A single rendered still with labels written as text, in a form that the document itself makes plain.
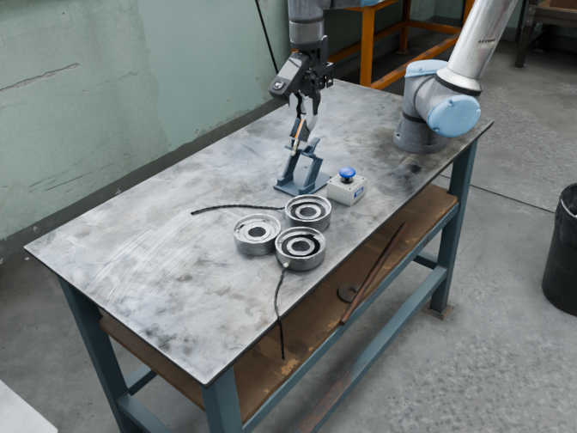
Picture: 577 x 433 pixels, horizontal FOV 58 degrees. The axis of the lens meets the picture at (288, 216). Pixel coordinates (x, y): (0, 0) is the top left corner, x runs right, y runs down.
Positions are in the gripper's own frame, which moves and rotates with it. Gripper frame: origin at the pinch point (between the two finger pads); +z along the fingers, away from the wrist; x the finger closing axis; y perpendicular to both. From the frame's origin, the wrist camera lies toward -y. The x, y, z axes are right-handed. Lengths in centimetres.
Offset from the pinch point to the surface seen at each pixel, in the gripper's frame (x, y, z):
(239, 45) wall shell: 155, 120, 43
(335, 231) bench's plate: -18.6, -11.2, 16.2
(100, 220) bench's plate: 27, -43, 16
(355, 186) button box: -15.1, 1.2, 11.7
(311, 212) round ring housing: -10.9, -10.3, 14.9
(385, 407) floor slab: -26, 7, 96
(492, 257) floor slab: -20, 99, 97
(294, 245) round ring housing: -16.4, -22.5, 14.1
